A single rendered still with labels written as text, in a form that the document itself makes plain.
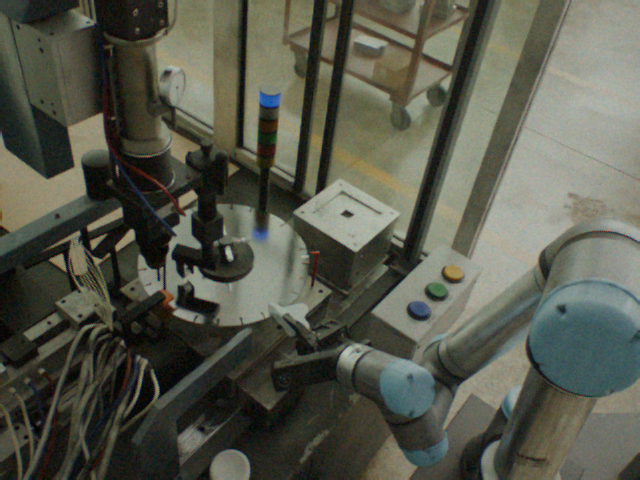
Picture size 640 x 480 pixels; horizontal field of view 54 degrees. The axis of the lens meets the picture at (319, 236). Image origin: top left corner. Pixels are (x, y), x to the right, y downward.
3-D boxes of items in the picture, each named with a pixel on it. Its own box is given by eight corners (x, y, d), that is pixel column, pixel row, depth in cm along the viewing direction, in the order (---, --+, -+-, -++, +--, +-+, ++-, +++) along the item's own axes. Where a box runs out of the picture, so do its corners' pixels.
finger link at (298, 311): (289, 294, 117) (319, 328, 113) (263, 307, 114) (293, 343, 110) (291, 283, 115) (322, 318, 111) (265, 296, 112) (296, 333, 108)
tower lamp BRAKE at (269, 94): (268, 94, 134) (269, 81, 132) (284, 102, 133) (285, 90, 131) (254, 101, 132) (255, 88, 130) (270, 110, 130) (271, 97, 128)
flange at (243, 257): (244, 285, 118) (244, 276, 116) (188, 272, 118) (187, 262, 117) (261, 246, 126) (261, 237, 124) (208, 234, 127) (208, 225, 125)
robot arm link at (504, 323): (613, 165, 78) (413, 336, 114) (601, 213, 71) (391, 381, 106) (689, 220, 78) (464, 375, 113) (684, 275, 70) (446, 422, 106)
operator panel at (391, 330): (426, 286, 151) (441, 242, 141) (465, 311, 146) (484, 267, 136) (359, 356, 133) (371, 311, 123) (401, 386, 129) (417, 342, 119)
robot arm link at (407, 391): (414, 435, 90) (392, 393, 86) (364, 410, 99) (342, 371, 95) (447, 397, 93) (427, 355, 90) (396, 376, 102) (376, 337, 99)
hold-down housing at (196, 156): (212, 224, 111) (212, 129, 97) (229, 239, 108) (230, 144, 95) (186, 236, 108) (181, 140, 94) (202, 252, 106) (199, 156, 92)
